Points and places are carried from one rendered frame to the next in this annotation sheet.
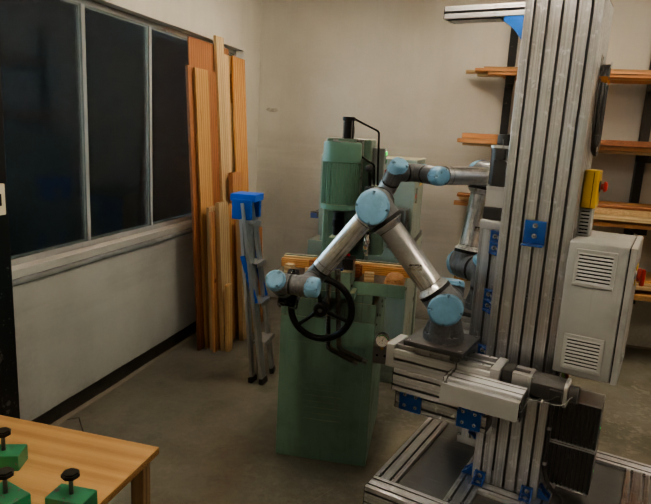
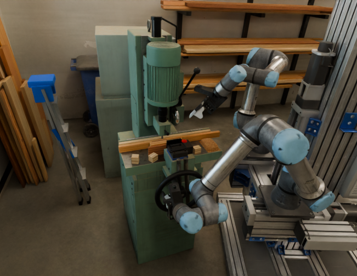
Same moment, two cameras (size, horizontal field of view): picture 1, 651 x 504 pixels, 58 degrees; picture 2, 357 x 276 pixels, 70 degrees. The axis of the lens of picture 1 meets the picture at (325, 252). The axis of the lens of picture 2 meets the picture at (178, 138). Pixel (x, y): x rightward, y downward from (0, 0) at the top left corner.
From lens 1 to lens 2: 1.66 m
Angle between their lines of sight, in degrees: 36
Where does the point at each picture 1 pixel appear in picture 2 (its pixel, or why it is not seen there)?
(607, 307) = not seen: outside the picture
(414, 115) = not seen: outside the picture
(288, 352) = (142, 213)
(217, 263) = (20, 127)
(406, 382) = (262, 231)
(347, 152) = (175, 57)
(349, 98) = not seen: outside the picture
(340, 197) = (170, 96)
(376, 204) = (300, 147)
